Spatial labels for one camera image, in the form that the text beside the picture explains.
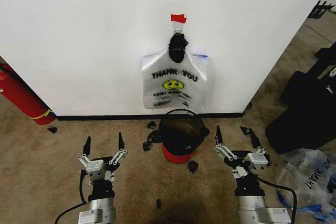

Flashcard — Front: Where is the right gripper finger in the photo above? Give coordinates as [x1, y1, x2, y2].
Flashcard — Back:
[213, 125, 237, 163]
[249, 128, 268, 156]

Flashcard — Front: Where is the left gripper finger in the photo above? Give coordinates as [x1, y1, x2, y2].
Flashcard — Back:
[108, 132, 129, 167]
[77, 135, 93, 169]

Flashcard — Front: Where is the red trash bin black liner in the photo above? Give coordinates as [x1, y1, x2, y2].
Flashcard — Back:
[158, 108, 211, 165]

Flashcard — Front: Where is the crumpled clear thank you bag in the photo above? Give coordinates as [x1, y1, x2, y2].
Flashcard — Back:
[277, 147, 336, 224]

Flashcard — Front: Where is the white thank you smiley bag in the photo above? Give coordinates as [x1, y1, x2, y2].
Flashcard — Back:
[140, 49, 211, 111]

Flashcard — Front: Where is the bunched black garbage bag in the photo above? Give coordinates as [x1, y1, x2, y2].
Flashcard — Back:
[167, 31, 190, 64]

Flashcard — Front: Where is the black baseboard strip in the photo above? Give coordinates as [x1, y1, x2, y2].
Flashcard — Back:
[54, 112, 244, 122]

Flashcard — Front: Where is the large black case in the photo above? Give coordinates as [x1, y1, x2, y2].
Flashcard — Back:
[265, 47, 336, 155]

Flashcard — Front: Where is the red cylinder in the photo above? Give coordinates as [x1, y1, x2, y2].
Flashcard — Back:
[0, 63, 56, 126]

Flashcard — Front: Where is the red tape piece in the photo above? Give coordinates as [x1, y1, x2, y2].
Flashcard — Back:
[170, 13, 188, 25]

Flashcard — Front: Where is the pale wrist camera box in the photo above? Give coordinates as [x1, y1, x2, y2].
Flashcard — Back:
[245, 152, 271, 173]
[85, 159, 108, 182]

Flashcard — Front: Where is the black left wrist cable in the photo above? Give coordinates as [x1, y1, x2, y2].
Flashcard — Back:
[54, 173, 90, 224]

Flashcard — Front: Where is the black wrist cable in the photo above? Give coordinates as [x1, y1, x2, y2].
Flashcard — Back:
[54, 173, 90, 224]
[256, 176, 299, 224]

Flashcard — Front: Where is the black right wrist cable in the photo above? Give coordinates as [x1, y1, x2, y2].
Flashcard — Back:
[256, 176, 299, 224]

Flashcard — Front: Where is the clear wall hook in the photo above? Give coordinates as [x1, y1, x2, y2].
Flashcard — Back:
[172, 22, 186, 35]

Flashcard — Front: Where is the black frame cart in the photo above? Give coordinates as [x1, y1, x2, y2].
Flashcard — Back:
[307, 0, 336, 20]

